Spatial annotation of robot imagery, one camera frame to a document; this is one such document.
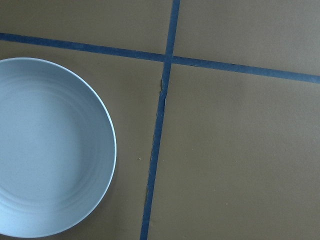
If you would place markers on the blue plate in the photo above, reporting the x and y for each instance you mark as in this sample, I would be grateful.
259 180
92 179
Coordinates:
57 148

